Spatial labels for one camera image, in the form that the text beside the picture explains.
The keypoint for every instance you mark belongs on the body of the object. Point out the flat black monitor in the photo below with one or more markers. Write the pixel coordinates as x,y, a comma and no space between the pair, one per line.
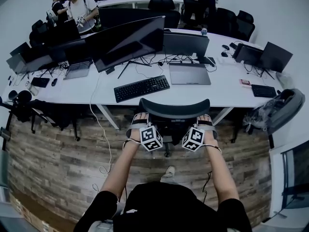
186,43

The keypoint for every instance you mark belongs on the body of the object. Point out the row of dark monitors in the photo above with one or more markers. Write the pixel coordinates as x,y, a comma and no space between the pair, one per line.
31,57

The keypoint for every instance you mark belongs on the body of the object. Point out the cardboard boxes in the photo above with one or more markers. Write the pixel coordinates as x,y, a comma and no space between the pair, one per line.
31,214

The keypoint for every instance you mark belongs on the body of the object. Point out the person's right forearm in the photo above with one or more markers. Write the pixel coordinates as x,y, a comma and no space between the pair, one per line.
222,173

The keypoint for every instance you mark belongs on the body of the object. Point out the closed grey laptop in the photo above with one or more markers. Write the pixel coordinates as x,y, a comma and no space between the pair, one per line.
189,74

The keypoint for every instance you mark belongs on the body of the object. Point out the black computer mouse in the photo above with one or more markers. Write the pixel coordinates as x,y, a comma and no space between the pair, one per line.
54,82
225,47
224,54

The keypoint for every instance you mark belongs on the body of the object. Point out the large black keyboard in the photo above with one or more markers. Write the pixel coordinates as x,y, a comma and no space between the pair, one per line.
142,88

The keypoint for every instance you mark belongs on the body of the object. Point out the long black monitor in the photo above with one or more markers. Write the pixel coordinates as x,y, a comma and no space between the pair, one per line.
135,17

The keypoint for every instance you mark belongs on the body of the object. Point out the black mesh chair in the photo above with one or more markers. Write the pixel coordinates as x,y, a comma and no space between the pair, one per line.
224,22
245,25
161,3

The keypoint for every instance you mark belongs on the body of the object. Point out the small black monitor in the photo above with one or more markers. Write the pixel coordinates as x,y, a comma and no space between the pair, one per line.
248,53

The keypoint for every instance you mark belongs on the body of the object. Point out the grey backpack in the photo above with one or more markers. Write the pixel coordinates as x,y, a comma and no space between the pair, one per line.
282,110

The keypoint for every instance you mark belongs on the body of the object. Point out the person's left forearm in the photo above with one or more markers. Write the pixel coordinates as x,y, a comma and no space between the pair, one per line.
120,170

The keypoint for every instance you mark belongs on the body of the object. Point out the open grey laptop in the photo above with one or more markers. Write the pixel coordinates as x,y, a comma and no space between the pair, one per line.
78,66

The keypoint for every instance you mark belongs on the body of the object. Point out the person's black shirt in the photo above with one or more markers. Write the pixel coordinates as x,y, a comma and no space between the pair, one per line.
169,209

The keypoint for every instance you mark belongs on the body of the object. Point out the white desk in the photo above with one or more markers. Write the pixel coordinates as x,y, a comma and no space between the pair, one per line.
217,91

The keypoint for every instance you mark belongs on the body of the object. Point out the small blue ball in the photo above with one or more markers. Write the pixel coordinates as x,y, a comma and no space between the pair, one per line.
204,31

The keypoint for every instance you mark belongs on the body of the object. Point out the compact black keyboard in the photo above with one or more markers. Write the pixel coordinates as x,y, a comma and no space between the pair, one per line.
263,91

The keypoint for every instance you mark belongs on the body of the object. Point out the black monitor on stand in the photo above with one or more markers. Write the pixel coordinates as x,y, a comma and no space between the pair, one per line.
276,57

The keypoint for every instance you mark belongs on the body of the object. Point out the red and white box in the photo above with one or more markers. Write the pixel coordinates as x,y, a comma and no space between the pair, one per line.
245,82

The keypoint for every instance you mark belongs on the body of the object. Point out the person's light shoe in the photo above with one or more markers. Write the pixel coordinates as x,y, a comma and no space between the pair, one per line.
169,171

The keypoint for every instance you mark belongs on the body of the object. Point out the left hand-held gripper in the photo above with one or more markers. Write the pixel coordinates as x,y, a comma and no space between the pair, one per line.
150,139

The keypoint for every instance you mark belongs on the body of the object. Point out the large curved black monitor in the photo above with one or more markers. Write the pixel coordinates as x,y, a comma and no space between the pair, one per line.
125,42

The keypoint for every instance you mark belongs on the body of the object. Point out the black chair with bags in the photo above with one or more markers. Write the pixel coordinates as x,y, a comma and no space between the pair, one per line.
48,115

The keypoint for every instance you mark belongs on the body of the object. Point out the black office chair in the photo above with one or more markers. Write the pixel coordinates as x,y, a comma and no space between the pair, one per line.
173,109

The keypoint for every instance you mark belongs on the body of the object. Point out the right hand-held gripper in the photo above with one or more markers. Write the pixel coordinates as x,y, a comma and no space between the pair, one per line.
193,139

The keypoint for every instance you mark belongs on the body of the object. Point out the small black keyboard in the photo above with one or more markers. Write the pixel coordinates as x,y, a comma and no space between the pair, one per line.
40,82

